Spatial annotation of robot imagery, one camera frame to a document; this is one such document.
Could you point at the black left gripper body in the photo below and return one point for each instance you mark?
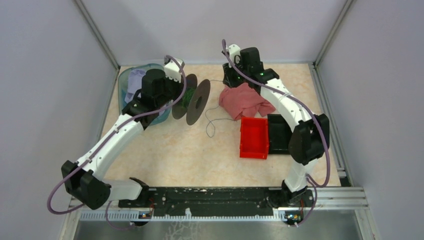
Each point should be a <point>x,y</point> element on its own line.
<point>173,90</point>

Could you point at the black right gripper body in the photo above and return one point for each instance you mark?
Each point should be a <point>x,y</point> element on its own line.
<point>234,77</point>

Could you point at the black cable spool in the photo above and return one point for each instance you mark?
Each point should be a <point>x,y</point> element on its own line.
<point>194,100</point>

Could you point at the red plastic bin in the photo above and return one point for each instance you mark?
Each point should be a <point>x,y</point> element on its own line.
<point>254,138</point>

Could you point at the black plastic bin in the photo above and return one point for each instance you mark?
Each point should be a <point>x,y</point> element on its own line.
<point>279,135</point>

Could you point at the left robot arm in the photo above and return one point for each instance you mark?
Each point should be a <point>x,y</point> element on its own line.
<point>85,178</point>

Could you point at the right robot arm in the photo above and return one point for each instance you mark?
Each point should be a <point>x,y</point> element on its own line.
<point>310,133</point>

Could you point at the pink cloth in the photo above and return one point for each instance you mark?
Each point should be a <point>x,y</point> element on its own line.
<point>244,101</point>

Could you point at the lavender cloth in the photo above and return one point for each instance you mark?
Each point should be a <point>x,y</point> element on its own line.
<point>134,83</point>

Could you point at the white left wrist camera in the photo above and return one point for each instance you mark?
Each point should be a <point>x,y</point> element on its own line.
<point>174,69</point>

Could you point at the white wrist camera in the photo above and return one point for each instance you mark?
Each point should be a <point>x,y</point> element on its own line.
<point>174,69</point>
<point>233,51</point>

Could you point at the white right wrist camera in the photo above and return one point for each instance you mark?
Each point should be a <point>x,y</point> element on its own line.
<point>233,51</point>

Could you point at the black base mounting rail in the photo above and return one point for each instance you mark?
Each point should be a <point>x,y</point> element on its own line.
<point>218,202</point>

